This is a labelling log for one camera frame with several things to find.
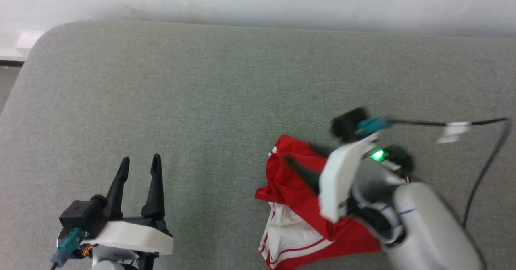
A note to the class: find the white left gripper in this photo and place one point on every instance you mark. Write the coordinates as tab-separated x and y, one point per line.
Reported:
133	233

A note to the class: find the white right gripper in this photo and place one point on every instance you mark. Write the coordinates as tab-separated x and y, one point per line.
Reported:
336	181

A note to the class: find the red basketball jersey white trim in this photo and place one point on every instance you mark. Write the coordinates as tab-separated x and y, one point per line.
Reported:
294	205

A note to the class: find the grey-green fabric sofa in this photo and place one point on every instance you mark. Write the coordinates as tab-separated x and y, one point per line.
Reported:
201	100

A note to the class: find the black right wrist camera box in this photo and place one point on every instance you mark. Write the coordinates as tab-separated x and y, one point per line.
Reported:
348	125

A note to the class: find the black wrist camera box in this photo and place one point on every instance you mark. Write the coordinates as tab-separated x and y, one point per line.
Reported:
80	217
348	125

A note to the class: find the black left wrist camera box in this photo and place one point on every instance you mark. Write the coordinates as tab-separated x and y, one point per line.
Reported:
80	217

